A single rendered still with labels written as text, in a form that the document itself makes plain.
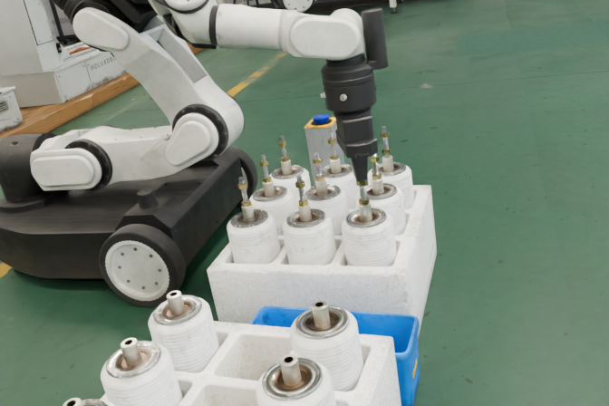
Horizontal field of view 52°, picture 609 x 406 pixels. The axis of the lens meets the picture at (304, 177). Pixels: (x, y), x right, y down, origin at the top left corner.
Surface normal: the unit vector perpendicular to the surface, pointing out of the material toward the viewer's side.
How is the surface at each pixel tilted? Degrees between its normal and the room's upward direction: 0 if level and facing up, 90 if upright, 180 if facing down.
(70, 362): 0
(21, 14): 90
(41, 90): 90
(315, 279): 90
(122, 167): 90
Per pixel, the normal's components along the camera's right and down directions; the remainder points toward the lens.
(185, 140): -0.25, 0.40
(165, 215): 0.57, -0.68
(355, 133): 0.14, 0.35
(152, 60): -0.02, 0.71
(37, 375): -0.15, -0.92
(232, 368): 0.93, -0.01
